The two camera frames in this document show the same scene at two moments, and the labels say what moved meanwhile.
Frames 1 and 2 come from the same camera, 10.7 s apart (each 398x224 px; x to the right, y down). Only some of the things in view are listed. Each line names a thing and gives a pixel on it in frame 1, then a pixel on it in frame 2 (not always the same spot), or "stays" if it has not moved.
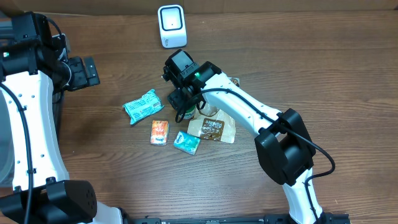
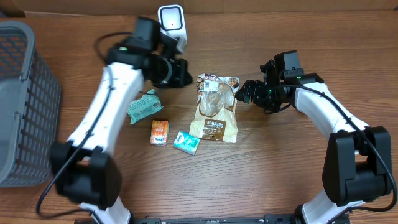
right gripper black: (179, 101) → (253, 91)
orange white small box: (160, 132) stays
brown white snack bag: (208, 123) stays
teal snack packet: (145, 106) stays
